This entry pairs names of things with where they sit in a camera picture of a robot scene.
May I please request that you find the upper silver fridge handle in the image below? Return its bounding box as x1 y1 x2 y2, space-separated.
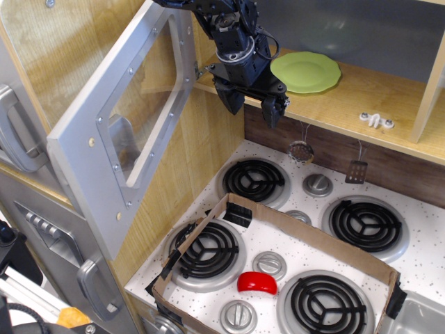
1 83 49 173

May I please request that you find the silver oven knob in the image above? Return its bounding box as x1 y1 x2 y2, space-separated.
155 315 184 334

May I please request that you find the silver knob middle small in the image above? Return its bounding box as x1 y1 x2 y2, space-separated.
285 210 312 225

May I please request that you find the lower silver fridge handle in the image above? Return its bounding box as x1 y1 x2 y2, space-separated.
76 259 122 321

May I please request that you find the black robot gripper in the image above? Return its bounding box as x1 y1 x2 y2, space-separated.
208 33 289 129

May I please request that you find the silver microwave door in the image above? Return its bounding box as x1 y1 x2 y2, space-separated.
47 1 195 260

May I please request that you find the black equipment at left edge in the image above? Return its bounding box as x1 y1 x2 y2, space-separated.
1 221 100 333

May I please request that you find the red toy cheese wedge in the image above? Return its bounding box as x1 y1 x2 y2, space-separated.
236 271 278 296

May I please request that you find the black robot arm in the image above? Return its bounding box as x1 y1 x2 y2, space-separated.
156 0 290 128

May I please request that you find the silver knob back centre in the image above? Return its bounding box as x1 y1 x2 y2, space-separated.
302 174 333 198

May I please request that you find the stove burner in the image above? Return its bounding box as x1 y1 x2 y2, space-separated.
276 270 375 334
171 219 247 293
321 196 410 263
216 158 291 209

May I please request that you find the white door latch clip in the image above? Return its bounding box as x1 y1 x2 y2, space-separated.
359 112 394 129

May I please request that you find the silver fridge handle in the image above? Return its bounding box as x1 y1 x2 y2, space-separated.
76 259 122 321
1 83 49 173

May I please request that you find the silver knob front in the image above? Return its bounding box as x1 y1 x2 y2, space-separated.
220 300 258 334

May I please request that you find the silver sink basin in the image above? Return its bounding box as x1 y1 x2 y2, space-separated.
379 291 444 334

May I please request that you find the back right stove burner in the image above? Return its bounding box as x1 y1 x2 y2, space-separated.
321 196 410 263

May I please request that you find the green plate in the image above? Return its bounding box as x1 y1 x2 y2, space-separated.
270 51 342 94

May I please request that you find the grey wall phone holder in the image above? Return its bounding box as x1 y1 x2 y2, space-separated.
108 114 140 178

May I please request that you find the back left stove burner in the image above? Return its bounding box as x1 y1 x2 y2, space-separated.
216 158 291 209

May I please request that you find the cardboard barrier frame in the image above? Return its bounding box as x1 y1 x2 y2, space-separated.
147 194 405 333

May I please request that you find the hanging round metal strainer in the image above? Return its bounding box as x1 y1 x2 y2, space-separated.
287 122 314 165

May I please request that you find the front right stove burner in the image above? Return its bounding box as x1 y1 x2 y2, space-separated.
276 270 375 334

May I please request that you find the silver ice dispenser panel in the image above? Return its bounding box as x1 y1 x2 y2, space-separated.
14 202 84 268

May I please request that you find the front left stove burner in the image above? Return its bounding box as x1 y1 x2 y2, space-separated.
171 219 247 293

